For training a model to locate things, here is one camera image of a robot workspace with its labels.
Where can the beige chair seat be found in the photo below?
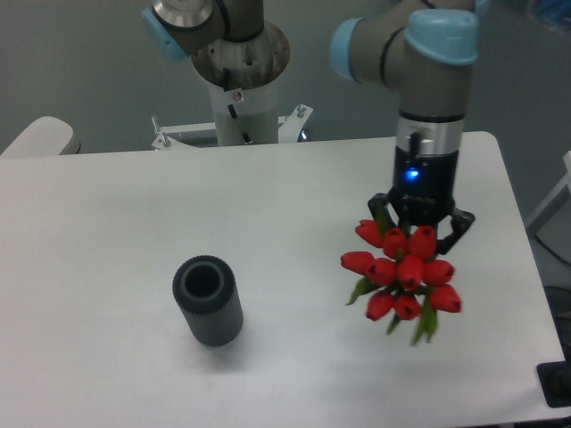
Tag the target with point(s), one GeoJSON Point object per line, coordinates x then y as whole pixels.
{"type": "Point", "coordinates": [46, 136]}

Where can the white pedestal base frame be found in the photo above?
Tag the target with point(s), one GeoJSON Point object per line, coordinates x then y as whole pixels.
{"type": "Point", "coordinates": [291, 129]}

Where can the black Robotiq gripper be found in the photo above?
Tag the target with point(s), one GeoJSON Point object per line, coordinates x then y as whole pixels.
{"type": "Point", "coordinates": [422, 196]}

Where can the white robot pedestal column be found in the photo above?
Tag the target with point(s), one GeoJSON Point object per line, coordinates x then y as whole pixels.
{"type": "Point", "coordinates": [242, 78]}

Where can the dark grey ribbed vase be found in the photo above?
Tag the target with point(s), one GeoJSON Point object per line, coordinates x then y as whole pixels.
{"type": "Point", "coordinates": [204, 288]}

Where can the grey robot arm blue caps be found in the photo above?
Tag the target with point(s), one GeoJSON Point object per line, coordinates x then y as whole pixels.
{"type": "Point", "coordinates": [423, 50]}

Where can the black device at table edge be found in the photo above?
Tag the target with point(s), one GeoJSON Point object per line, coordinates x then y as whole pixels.
{"type": "Point", "coordinates": [554, 379]}

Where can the red tulip bouquet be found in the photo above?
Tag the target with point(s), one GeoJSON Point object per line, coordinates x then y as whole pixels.
{"type": "Point", "coordinates": [409, 281]}

